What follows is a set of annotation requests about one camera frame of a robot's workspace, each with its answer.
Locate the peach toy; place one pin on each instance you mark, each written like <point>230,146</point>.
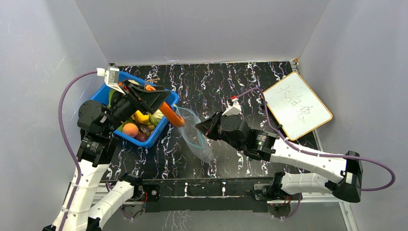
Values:
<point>130,129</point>

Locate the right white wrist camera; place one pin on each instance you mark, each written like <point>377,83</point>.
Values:
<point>233,107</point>

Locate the green cabbage toy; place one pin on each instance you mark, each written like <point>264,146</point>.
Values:
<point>156,117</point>

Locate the yellow bell pepper toy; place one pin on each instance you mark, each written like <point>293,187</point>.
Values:
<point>141,118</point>

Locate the clear zip top bag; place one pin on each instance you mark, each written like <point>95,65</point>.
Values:
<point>195,140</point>

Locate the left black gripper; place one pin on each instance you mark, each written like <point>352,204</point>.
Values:
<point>152,99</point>

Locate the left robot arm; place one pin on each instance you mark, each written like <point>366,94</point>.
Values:
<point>97,123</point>

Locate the aluminium frame rail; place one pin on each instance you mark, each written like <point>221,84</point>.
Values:
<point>212,195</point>

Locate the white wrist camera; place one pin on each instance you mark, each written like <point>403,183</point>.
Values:
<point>111,77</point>
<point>233,107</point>

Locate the white dry erase board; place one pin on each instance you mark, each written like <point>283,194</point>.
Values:
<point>296,107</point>

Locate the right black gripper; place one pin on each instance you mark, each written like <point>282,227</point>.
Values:
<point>205,127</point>

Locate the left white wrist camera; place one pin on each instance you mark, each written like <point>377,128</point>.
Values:
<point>111,77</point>

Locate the orange papaya slice toy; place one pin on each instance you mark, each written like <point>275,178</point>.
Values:
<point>166,110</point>

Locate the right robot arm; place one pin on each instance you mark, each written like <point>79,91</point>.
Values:
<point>336,174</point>

